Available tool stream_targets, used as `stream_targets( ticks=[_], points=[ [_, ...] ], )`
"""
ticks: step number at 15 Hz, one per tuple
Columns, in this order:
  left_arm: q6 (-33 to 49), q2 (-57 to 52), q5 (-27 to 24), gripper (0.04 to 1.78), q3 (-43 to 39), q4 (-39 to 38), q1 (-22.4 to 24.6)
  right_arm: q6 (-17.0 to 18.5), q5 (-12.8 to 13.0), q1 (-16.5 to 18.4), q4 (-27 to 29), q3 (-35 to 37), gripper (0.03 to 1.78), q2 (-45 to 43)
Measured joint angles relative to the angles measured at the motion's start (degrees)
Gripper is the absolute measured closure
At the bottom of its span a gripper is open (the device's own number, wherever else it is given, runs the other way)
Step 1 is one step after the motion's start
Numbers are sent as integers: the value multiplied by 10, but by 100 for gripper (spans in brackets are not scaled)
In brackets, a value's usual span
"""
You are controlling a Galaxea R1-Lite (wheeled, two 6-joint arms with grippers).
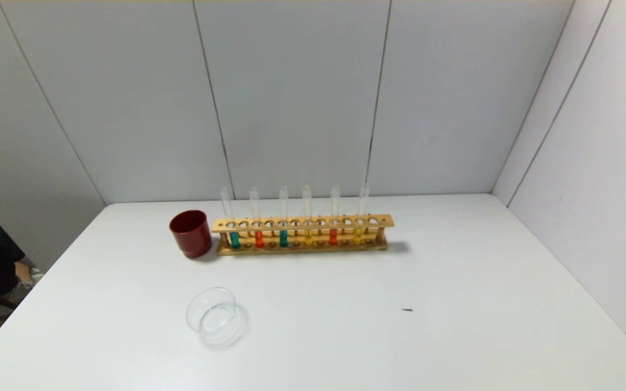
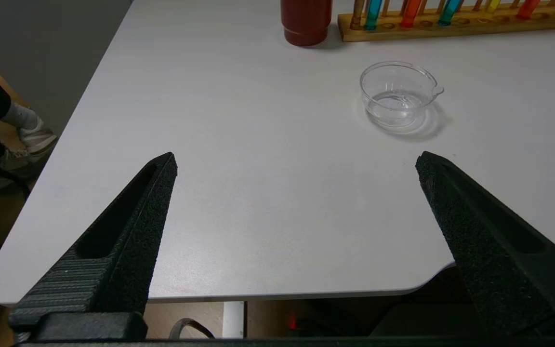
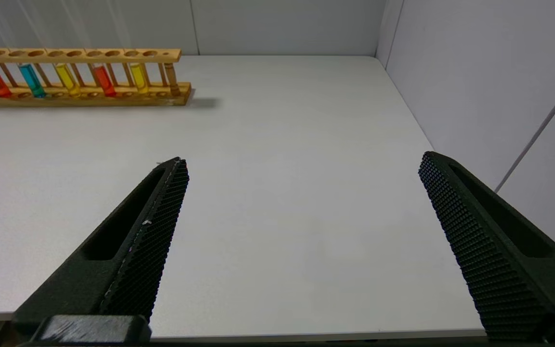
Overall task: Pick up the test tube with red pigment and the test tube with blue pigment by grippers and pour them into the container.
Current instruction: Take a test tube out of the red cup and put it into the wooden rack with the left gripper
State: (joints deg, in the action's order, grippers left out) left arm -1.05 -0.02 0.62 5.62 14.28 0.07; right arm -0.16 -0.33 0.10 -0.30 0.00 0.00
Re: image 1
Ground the clear glass beaker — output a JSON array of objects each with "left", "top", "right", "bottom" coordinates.
[{"left": 185, "top": 287, "right": 248, "bottom": 348}]

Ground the yellow pigment glass test tube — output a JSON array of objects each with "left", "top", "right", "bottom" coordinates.
[
  {"left": 302, "top": 185, "right": 313, "bottom": 247},
  {"left": 353, "top": 183, "right": 370, "bottom": 245}
]

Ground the red pigment glass test tube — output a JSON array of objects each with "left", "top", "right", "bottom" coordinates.
[
  {"left": 249, "top": 187, "right": 265, "bottom": 249},
  {"left": 330, "top": 185, "right": 341, "bottom": 245}
]

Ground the wooden test tube rack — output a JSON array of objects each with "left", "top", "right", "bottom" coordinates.
[{"left": 211, "top": 214, "right": 395, "bottom": 256}]

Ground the dark red cup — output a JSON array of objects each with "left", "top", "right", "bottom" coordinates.
[{"left": 169, "top": 210, "right": 213, "bottom": 259}]

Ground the blue pigment glass test tube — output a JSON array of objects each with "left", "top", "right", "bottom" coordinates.
[
  {"left": 279, "top": 185, "right": 289, "bottom": 248},
  {"left": 220, "top": 187, "right": 241, "bottom": 249}
]

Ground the grey white shoe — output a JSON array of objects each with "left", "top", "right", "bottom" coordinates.
[{"left": 17, "top": 265, "right": 45, "bottom": 291}]

